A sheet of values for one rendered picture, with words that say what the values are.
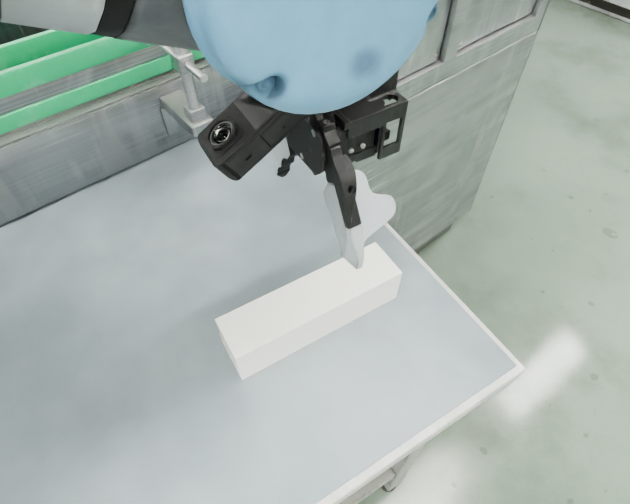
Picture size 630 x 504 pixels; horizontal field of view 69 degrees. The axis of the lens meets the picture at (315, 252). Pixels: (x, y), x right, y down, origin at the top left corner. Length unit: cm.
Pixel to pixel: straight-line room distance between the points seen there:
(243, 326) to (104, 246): 30
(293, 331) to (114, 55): 50
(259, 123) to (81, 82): 50
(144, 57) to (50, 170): 23
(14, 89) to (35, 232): 22
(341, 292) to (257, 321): 11
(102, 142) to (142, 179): 9
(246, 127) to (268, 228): 40
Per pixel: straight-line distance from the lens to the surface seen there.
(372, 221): 41
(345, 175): 37
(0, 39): 99
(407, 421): 59
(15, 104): 81
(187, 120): 78
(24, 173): 84
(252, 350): 55
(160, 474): 59
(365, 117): 37
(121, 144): 86
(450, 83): 113
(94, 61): 81
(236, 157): 35
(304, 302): 58
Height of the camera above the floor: 130
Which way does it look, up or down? 52 degrees down
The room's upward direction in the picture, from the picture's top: straight up
